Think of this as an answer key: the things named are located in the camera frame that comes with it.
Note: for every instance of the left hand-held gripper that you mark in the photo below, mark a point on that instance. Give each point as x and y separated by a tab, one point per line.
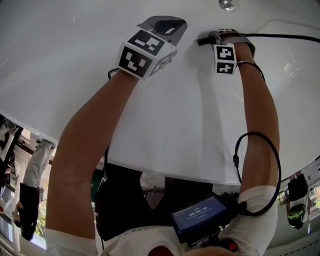
140	57

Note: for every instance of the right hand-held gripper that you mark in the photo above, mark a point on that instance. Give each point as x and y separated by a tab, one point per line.
225	58

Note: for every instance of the person's right forearm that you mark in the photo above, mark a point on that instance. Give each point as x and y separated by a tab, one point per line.
257	95

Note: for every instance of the person's left forearm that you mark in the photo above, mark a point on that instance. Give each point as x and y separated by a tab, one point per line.
100	117

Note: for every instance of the white rectangular bathtub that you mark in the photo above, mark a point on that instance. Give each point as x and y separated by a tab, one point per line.
75	62

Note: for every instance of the black chest monitor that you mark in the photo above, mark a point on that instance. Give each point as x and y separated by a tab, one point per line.
200	215

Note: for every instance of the person's black shorts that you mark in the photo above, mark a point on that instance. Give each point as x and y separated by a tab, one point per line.
120	200

